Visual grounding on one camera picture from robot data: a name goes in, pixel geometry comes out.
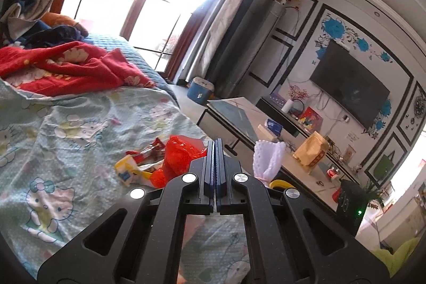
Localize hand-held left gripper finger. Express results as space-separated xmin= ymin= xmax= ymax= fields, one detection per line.
xmin=216 ymin=139 xmax=392 ymax=284
xmin=36 ymin=141 xmax=217 ymax=284

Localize long red-brown snack wrapper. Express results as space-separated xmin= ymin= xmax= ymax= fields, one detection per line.
xmin=128 ymin=138 xmax=166 ymax=165

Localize red plastic bag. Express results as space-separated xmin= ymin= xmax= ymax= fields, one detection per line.
xmin=151 ymin=135 xmax=211 ymax=189

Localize white lace cloth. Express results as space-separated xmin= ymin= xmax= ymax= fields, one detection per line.
xmin=253 ymin=139 xmax=287 ymax=186

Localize yellow tape roll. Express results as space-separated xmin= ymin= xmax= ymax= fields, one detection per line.
xmin=269 ymin=180 xmax=294 ymax=192

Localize white coffee table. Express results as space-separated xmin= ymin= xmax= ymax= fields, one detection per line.
xmin=196 ymin=97 xmax=363 ymax=238

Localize blue tissue box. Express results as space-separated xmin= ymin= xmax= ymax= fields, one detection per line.
xmin=264 ymin=119 xmax=283 ymax=138

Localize yellow snack packet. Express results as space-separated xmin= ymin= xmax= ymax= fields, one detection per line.
xmin=115 ymin=154 xmax=157 ymax=187

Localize black and white television cabinet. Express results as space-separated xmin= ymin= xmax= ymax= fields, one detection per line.
xmin=256 ymin=97 xmax=360 ymax=185

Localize blue plastic bucket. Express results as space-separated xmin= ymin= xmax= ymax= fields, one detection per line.
xmin=186 ymin=77 xmax=214 ymax=105

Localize brown paper bag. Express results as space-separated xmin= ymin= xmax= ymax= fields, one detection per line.
xmin=292 ymin=131 xmax=330 ymax=175

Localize white vase with red branches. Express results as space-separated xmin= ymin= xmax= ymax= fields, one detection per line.
xmin=281 ymin=84 xmax=308 ymax=114

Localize red printed box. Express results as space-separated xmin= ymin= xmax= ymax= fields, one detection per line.
xmin=298 ymin=106 xmax=323 ymax=133

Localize black speaker box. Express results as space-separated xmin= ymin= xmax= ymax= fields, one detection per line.
xmin=334 ymin=179 xmax=368 ymax=236

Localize grey standing air conditioner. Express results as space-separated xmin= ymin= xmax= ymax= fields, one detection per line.
xmin=216 ymin=0 xmax=287 ymax=99

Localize green potted plant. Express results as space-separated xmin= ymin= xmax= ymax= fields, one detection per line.
xmin=363 ymin=181 xmax=387 ymax=205

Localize grey curtain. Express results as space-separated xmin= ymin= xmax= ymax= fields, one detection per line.
xmin=183 ymin=0 xmax=283 ymax=98

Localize black flat television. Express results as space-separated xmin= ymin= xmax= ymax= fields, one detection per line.
xmin=309 ymin=39 xmax=391 ymax=130

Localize green bag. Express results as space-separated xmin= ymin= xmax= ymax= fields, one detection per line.
xmin=373 ymin=154 xmax=395 ymax=181

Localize red floral blanket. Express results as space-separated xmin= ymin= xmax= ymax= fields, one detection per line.
xmin=0 ymin=41 xmax=156 ymax=97

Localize yellow-green cloth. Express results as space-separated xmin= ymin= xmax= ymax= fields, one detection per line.
xmin=371 ymin=237 xmax=421 ymax=278

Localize dark blue clothes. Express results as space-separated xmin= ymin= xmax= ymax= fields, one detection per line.
xmin=20 ymin=19 xmax=88 ymax=48

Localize orange pillow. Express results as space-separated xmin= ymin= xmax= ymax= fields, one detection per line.
xmin=43 ymin=12 xmax=89 ymax=35

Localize blue flower wall decal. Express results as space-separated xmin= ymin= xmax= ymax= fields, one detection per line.
xmin=363 ymin=99 xmax=393 ymax=138
xmin=314 ymin=13 xmax=393 ymax=65

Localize black wall clock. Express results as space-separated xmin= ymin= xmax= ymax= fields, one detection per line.
xmin=404 ymin=91 xmax=426 ymax=131

